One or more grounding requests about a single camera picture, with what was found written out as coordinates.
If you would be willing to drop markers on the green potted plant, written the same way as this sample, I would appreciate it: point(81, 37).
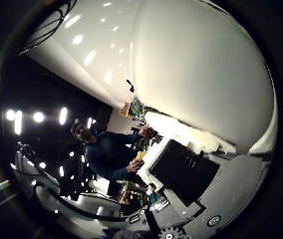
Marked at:
point(136, 107)

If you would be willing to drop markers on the translucent white plastic cup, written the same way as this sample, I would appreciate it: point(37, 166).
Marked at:
point(198, 66)

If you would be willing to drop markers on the small yellow object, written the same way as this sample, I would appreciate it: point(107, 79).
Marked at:
point(141, 155)

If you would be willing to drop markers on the person in dark blue clothes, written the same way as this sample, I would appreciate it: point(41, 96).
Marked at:
point(111, 156)

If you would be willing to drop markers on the black camera tripod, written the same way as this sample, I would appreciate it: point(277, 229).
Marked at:
point(130, 85)

